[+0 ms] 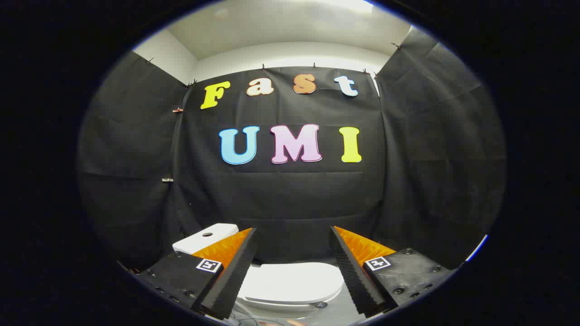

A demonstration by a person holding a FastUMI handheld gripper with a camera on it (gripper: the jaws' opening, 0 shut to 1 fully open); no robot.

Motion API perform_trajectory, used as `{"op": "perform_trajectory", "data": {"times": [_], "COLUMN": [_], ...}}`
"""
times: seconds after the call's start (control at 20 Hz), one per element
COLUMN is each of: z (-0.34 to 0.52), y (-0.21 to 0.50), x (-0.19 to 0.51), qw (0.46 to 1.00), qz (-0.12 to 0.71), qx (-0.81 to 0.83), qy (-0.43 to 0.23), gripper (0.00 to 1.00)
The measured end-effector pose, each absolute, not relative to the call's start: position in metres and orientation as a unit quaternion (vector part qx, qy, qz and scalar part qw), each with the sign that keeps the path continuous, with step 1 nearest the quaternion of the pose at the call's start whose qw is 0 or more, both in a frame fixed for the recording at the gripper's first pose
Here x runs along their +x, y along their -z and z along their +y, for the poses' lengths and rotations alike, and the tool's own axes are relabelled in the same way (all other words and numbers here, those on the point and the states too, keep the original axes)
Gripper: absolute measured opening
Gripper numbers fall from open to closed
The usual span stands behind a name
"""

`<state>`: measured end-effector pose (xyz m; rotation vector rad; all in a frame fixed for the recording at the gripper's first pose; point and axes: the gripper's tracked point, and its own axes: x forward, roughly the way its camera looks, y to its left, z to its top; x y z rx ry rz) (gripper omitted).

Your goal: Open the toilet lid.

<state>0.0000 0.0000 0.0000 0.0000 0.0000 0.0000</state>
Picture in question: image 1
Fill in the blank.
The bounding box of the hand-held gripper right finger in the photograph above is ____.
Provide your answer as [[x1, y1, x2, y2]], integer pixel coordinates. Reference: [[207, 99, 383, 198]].
[[329, 226, 454, 318]]

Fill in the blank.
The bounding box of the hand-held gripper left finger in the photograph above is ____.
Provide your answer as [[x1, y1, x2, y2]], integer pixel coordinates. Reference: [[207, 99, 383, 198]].
[[136, 228, 260, 320]]

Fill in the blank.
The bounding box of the white toilet lid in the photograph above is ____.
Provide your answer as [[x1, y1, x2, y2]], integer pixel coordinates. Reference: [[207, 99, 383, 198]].
[[237, 262, 346, 309]]

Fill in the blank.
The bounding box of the white toilet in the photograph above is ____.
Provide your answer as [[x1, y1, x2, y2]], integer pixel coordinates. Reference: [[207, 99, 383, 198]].
[[172, 223, 345, 320]]

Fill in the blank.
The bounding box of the black backdrop cloth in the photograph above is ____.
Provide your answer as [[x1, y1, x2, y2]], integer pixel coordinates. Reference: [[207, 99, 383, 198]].
[[77, 26, 507, 272]]

